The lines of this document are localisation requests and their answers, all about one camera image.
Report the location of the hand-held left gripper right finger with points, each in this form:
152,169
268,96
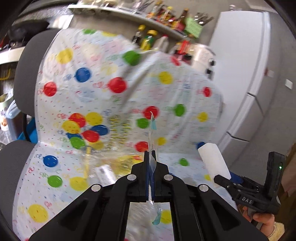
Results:
156,166

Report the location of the yellow straw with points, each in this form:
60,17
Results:
87,165

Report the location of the grey wall shelf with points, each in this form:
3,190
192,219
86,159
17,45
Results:
129,15

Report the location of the person's right forearm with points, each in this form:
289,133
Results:
278,231

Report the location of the red snack packets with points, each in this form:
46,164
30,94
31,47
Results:
164,15

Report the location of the kitchen counter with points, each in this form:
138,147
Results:
9,55

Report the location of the dark soy sauce bottle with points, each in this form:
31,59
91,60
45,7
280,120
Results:
138,34

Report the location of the small white packet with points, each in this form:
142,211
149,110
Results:
105,173

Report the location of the balloon print plastic tablecloth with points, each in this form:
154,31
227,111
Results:
138,76

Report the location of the person's right hand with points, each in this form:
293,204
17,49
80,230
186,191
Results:
264,222

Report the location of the white refrigerator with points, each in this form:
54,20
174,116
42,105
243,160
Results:
254,69

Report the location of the white paper tub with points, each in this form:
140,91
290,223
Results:
5,113

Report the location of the dark grey office chair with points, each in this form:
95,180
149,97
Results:
27,69

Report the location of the brown sauce jug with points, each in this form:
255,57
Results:
162,43

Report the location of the small white plastic bottle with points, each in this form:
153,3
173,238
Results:
214,160

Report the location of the white kitchen appliance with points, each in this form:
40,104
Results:
201,56

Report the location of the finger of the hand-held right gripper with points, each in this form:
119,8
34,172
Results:
236,178
223,182

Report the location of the blue cap oil jug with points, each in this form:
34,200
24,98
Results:
15,122

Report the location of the blue plastic bin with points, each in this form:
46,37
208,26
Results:
29,132

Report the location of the yellow green bottle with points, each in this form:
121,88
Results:
148,40

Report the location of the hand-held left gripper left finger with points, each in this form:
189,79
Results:
145,166

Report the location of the clear plastic film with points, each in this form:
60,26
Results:
120,162

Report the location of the green paper tag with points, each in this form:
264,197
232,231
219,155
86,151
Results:
193,27

